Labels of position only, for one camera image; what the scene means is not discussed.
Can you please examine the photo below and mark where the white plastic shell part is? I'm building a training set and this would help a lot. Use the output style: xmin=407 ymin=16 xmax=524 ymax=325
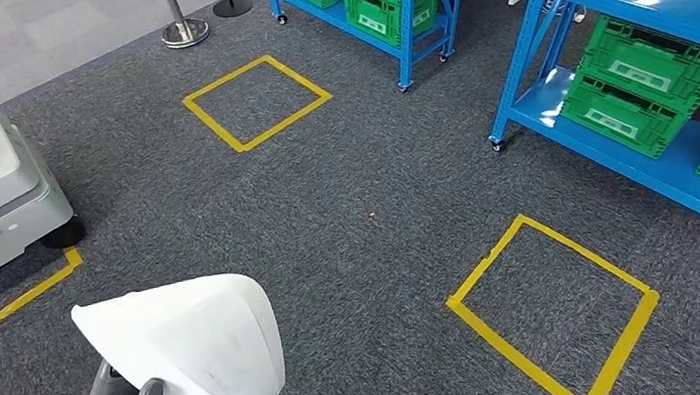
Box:
xmin=67 ymin=266 xmax=290 ymax=395

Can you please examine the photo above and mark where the yellow floor tape square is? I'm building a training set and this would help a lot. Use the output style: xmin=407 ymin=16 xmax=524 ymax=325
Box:
xmin=436 ymin=197 xmax=672 ymax=395

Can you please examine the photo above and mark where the chrome stanchion with base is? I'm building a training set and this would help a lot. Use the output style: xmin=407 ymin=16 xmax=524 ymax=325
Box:
xmin=157 ymin=0 xmax=213 ymax=52

